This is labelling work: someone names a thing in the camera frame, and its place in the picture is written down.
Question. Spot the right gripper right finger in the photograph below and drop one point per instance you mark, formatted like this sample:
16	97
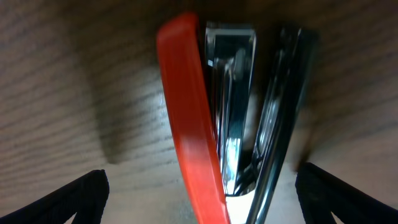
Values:
323	196

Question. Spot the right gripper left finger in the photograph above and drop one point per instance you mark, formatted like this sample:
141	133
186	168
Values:
83	200

